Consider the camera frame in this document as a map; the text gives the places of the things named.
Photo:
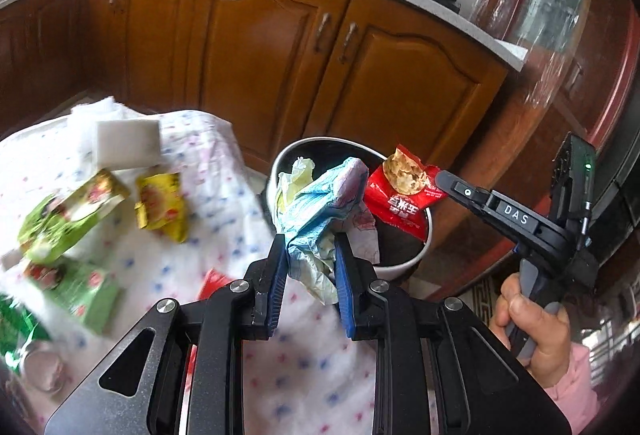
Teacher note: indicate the person's right forearm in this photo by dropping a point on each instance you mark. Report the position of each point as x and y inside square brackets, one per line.
[575, 395]

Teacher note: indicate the wooden kitchen cabinet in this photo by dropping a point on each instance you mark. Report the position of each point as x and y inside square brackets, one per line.
[250, 55]

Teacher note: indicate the round white trash bin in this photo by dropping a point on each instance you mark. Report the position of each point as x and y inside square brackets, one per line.
[400, 260]

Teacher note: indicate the green drink carton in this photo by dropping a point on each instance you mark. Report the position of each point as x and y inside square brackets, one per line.
[85, 295]
[65, 220]

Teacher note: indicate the blue wrapper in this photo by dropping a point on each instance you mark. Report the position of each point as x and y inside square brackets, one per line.
[310, 210]

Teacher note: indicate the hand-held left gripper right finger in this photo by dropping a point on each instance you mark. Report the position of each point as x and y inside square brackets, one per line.
[345, 285]

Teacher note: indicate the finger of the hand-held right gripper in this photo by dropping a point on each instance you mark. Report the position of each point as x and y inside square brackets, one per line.
[462, 190]

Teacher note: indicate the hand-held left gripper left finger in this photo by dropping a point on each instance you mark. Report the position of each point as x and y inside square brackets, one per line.
[277, 280]

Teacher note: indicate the wooden glass-door cabinet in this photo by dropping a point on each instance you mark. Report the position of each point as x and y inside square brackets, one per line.
[550, 65]

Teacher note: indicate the yellow snack packet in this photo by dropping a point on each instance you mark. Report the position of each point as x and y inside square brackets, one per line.
[160, 205]

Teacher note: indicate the pale yellow crumpled paper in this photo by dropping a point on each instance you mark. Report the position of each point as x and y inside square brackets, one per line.
[295, 180]

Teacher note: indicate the red plastic packet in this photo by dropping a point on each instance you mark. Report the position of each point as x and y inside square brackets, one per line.
[215, 285]

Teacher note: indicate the person's right hand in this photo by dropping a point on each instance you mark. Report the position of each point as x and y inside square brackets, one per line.
[550, 345]

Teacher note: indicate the red snack packet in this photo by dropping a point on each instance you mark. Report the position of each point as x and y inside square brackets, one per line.
[395, 200]

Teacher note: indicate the floral white blanket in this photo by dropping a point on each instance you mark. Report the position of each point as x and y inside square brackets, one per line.
[150, 260]

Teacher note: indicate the white sponge block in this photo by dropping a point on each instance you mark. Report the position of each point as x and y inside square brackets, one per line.
[127, 142]

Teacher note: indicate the clear plastic cup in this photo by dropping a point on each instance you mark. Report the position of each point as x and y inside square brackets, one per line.
[42, 365]

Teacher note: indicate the green foil packet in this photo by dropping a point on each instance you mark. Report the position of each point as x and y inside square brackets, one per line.
[20, 330]

